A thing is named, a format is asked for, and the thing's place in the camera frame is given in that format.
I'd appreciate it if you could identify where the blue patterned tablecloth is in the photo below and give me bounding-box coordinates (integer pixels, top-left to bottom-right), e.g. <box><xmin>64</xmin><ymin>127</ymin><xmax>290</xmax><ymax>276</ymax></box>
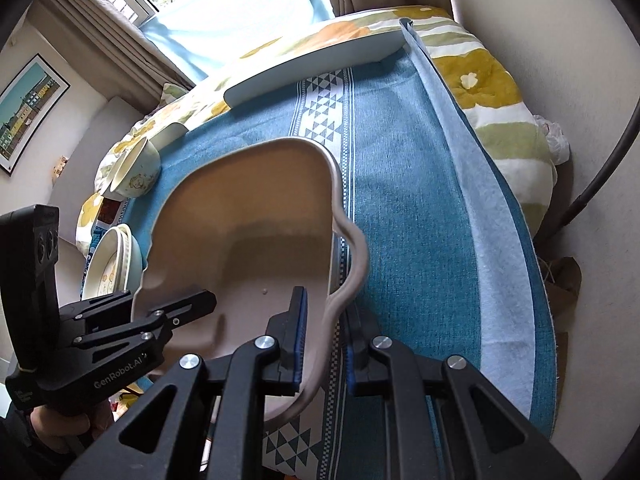
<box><xmin>87</xmin><ymin>17</ymin><xmax>559</xmax><ymax>480</ymax></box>

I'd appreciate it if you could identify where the plain white plate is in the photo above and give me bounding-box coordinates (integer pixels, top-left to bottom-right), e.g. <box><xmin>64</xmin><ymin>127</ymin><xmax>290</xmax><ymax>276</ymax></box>
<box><xmin>82</xmin><ymin>225</ymin><xmax>144</xmax><ymax>302</ymax></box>

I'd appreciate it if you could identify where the person's left forearm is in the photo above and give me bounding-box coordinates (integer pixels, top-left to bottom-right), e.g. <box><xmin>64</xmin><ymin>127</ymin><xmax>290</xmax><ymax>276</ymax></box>
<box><xmin>0</xmin><ymin>405</ymin><xmax>76</xmax><ymax>480</ymax></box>

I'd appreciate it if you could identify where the small white bowl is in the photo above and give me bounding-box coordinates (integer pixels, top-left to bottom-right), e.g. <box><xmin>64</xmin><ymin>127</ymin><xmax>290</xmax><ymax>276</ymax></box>
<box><xmin>102</xmin><ymin>146</ymin><xmax>151</xmax><ymax>196</ymax></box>

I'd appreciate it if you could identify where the white cartoon print plate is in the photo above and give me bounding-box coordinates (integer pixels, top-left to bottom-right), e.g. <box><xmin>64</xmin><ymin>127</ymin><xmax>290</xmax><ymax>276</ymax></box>
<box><xmin>80</xmin><ymin>227</ymin><xmax>132</xmax><ymax>301</ymax></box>

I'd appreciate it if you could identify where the pink square bowl with handles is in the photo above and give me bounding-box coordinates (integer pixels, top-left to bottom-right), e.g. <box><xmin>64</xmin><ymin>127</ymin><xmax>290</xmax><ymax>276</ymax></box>
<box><xmin>131</xmin><ymin>137</ymin><xmax>370</xmax><ymax>423</ymax></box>

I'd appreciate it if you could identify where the white tray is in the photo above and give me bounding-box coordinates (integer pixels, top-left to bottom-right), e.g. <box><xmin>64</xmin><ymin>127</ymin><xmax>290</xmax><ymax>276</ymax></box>
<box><xmin>223</xmin><ymin>20</ymin><xmax>414</xmax><ymax>111</ymax></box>
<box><xmin>150</xmin><ymin>122</ymin><xmax>187</xmax><ymax>149</ymax></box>

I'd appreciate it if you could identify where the person's left hand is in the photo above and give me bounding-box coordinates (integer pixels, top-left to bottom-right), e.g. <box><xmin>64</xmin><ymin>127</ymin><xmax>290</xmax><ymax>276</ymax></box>
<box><xmin>27</xmin><ymin>400</ymin><xmax>111</xmax><ymax>441</ymax></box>

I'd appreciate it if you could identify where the black curved stand rod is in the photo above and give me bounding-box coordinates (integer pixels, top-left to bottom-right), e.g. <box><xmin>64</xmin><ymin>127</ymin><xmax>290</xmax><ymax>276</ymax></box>
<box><xmin>537</xmin><ymin>102</ymin><xmax>640</xmax><ymax>242</ymax></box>

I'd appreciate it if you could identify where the framed wall poster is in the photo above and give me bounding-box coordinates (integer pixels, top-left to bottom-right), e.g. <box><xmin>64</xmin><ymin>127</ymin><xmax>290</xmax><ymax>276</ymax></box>
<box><xmin>0</xmin><ymin>54</ymin><xmax>71</xmax><ymax>176</ymax></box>

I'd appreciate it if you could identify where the white plastic bag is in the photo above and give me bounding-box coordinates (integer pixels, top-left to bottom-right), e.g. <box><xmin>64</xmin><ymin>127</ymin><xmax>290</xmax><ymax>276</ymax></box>
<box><xmin>533</xmin><ymin>115</ymin><xmax>571</xmax><ymax>164</ymax></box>

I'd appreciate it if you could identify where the green checked pillow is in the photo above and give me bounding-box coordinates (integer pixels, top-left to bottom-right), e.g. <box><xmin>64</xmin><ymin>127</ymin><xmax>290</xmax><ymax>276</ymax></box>
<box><xmin>159</xmin><ymin>82</ymin><xmax>194</xmax><ymax>109</ymax></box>

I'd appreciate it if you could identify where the grey headboard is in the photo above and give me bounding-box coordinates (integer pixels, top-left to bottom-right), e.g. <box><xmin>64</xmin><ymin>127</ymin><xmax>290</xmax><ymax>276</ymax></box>
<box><xmin>50</xmin><ymin>95</ymin><xmax>143</xmax><ymax>201</ymax></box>

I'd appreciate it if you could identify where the floral striped blanket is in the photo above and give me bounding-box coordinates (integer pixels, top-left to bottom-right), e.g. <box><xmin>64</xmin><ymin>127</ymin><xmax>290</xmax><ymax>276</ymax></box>
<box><xmin>75</xmin><ymin>5</ymin><xmax>559</xmax><ymax>261</ymax></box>

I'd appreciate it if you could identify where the pale yellow bowl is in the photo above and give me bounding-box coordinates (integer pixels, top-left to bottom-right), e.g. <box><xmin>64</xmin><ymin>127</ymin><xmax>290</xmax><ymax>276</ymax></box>
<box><xmin>100</xmin><ymin>137</ymin><xmax>162</xmax><ymax>202</ymax></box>

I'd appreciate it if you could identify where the brown paper bag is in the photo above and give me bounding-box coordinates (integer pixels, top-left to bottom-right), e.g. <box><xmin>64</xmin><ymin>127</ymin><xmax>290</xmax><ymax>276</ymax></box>
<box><xmin>536</xmin><ymin>256</ymin><xmax>584</xmax><ymax>343</ymax></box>

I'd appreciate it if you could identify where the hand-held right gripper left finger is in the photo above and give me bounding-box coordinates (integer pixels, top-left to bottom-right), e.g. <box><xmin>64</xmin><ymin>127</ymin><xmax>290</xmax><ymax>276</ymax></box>
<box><xmin>60</xmin><ymin>286</ymin><xmax>307</xmax><ymax>480</ymax></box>

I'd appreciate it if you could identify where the light blue window cloth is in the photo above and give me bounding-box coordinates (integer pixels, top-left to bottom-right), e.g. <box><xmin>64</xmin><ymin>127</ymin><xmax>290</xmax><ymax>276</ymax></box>
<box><xmin>137</xmin><ymin>0</ymin><xmax>337</xmax><ymax>87</ymax></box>

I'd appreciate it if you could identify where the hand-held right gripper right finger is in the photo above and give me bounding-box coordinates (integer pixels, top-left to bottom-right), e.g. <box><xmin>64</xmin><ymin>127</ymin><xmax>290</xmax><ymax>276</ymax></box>
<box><xmin>344</xmin><ymin>309</ymin><xmax>582</xmax><ymax>480</ymax></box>

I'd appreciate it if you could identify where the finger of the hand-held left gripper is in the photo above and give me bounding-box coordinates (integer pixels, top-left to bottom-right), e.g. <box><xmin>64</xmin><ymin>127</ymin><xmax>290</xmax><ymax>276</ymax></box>
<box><xmin>59</xmin><ymin>289</ymin><xmax>134</xmax><ymax>334</ymax></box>
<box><xmin>76</xmin><ymin>289</ymin><xmax>219</xmax><ymax>357</ymax></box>

